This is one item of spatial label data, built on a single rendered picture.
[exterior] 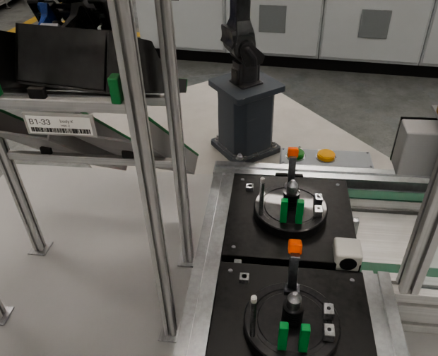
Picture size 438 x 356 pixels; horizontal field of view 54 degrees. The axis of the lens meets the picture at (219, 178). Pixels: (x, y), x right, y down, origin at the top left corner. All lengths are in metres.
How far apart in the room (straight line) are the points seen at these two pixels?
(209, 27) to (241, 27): 2.89
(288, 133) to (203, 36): 2.74
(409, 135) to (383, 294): 0.28
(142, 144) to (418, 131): 0.35
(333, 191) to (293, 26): 2.97
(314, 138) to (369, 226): 0.43
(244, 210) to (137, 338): 0.31
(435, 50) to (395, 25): 0.38
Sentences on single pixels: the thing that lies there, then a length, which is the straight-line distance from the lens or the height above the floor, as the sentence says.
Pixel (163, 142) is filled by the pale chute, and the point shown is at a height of 1.15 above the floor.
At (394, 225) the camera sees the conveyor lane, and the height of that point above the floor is 0.92.
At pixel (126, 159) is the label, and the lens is 0.77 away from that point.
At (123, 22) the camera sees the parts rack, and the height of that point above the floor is 1.40.
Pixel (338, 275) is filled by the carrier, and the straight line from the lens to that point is 0.76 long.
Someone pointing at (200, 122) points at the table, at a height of 0.86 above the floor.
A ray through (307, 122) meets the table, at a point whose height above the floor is 0.86.
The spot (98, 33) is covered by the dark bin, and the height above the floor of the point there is 1.37.
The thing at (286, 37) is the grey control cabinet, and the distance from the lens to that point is 3.84.
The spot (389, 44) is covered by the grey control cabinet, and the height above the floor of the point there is 0.27.
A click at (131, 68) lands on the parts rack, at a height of 1.36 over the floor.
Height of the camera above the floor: 1.54
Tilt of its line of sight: 37 degrees down
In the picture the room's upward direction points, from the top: 2 degrees counter-clockwise
